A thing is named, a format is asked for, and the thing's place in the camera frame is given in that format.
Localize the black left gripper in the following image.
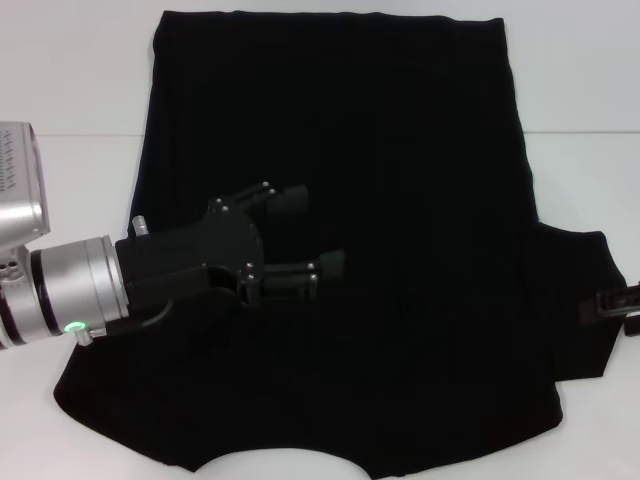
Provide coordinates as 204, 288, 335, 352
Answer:
113, 179, 347, 321

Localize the black t-shirt with FREE print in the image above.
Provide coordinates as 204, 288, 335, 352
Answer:
52, 8, 629, 446

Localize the left arm cable with connector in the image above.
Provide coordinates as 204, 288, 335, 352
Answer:
74, 298, 175, 347

